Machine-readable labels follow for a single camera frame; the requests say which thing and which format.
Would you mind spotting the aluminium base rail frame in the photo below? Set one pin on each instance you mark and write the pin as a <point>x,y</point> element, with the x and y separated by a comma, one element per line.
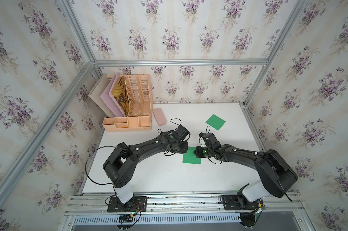
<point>168,208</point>

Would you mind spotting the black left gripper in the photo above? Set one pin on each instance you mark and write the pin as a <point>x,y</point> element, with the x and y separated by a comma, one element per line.
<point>185,147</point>

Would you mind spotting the peach plastic file organizer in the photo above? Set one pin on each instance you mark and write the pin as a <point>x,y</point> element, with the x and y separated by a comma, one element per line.
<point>140,106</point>

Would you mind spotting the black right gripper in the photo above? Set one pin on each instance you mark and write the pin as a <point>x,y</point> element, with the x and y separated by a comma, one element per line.
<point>197,152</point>

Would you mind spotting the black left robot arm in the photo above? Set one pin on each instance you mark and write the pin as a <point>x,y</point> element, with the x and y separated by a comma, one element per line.
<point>121,164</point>

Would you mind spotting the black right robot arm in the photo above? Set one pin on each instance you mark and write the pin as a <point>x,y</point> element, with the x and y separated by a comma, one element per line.
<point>276,175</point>

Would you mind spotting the green square paper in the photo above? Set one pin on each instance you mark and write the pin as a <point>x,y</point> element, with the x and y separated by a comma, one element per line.
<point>190,158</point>
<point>215,122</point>

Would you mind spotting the pink folder board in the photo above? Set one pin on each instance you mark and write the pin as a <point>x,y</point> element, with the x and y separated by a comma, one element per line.
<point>109,100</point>

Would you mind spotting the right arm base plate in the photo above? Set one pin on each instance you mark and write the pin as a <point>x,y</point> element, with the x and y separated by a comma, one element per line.
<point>238,202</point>

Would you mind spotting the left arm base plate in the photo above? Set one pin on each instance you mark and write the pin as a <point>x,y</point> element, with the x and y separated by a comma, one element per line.
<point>135,204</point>

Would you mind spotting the yellow black patterned book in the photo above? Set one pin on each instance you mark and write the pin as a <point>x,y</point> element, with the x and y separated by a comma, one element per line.
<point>119,93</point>

